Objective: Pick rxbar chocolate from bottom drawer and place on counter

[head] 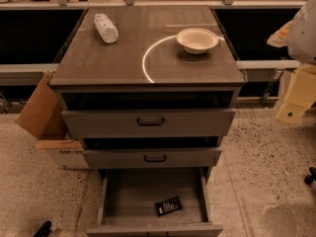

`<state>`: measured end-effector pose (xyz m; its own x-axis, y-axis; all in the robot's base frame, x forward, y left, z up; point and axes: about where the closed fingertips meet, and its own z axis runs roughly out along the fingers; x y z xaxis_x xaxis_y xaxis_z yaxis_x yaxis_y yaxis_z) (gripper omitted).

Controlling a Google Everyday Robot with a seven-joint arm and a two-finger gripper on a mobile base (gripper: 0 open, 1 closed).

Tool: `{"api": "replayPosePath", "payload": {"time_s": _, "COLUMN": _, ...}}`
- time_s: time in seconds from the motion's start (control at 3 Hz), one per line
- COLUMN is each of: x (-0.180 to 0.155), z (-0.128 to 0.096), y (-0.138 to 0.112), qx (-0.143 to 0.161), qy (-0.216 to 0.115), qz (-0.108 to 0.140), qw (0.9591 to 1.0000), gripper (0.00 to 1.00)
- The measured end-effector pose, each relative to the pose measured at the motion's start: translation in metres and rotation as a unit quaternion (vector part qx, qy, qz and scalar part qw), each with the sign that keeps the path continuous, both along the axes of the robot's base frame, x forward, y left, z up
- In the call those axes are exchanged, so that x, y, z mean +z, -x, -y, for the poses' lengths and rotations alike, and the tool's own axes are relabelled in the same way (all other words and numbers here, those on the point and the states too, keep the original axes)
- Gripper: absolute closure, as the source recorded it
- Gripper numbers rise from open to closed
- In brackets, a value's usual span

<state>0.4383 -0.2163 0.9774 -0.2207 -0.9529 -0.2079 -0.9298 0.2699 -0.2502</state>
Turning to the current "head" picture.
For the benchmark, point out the white paper bowl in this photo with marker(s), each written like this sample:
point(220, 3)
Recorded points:
point(197, 40)

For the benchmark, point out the white plastic water bottle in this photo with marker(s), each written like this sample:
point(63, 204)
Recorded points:
point(106, 28)

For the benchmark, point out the grey drawer cabinet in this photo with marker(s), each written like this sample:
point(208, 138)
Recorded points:
point(146, 69)

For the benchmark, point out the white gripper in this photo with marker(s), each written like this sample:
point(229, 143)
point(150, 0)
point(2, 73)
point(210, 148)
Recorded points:
point(304, 37)

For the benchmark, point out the black object on floor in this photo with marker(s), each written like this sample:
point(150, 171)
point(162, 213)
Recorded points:
point(44, 230)

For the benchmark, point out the grey metal rail shelf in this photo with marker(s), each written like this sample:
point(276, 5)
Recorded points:
point(24, 74)

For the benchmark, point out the black rxbar chocolate bar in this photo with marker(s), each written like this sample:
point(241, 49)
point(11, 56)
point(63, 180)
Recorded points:
point(168, 206)

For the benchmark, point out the brown cardboard box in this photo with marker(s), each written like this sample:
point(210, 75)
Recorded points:
point(41, 117)

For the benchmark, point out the middle grey drawer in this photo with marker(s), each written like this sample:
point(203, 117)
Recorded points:
point(151, 158)

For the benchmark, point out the bottom grey open drawer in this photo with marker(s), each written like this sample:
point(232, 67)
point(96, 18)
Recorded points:
point(128, 206)

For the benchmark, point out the top grey drawer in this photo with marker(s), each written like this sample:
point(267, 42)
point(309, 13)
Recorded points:
point(148, 123)

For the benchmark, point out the black chair caster wheel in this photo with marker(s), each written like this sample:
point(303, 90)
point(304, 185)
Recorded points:
point(311, 177)

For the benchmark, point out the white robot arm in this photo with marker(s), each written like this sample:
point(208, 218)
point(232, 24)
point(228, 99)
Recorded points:
point(299, 36)

